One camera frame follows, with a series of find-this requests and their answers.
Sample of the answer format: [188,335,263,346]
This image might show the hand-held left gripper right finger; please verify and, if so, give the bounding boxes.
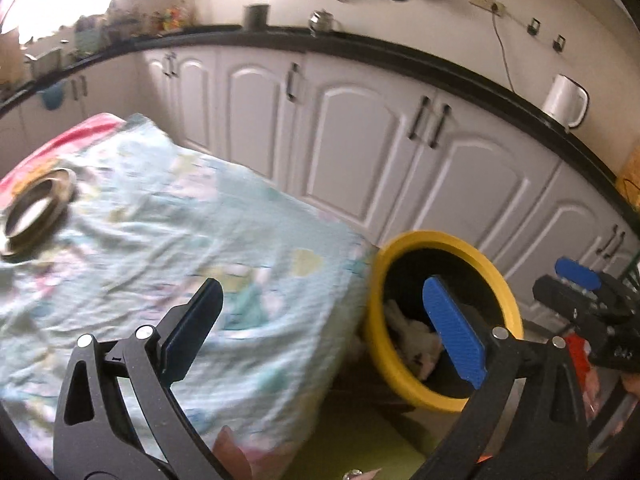
[415,276,591,480]

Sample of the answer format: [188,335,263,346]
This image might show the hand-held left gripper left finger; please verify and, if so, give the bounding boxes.
[52,277,226,480]

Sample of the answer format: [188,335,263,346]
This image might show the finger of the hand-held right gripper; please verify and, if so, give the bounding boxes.
[555,257,640,306]
[532,278,611,333]

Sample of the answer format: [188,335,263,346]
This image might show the yellow round bin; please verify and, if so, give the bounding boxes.
[364,231,524,414]

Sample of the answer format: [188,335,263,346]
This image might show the person's left hand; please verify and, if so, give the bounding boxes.
[212,425,381,480]

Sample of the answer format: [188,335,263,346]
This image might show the clear plastic bag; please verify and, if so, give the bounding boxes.
[566,334,607,423]

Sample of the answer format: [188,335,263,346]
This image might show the light blue printed blanket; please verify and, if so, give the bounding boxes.
[0,112,373,471]

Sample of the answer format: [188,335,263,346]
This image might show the yellow mesh bag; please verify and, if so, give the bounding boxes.
[614,146,640,203]

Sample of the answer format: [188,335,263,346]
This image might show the yellow-green cloth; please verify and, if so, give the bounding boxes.
[307,390,453,480]

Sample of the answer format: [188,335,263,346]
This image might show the white electric kettle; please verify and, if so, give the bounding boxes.
[541,74,589,132]

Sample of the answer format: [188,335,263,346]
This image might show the round metal plate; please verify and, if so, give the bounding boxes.
[0,167,79,258]

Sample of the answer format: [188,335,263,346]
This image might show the shallow metal dish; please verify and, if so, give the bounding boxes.
[5,169,78,241]

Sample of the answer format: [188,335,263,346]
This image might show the white lower cabinets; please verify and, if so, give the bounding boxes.
[0,45,640,321]

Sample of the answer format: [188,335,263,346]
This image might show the pink printed blanket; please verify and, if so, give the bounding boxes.
[0,112,126,196]

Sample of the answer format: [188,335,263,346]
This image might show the blue plastic holder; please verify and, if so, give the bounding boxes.
[37,79,69,111]

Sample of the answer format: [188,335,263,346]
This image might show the black kitchen countertop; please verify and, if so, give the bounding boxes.
[0,24,640,231]

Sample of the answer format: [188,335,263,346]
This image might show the metal cooking pot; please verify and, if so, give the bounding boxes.
[25,47,64,76]

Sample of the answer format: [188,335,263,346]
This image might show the group of seasoning bottles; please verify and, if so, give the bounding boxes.
[147,2,197,33]

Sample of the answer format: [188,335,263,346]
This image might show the dark metal canister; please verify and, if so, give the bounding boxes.
[243,4,271,29]

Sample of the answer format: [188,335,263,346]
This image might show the wooden cutting board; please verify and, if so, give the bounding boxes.
[0,32,23,86]

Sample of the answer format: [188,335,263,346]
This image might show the small metal teapot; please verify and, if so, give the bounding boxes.
[308,8,336,37]

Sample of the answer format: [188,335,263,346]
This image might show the black power cable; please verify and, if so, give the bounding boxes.
[491,10,517,93]

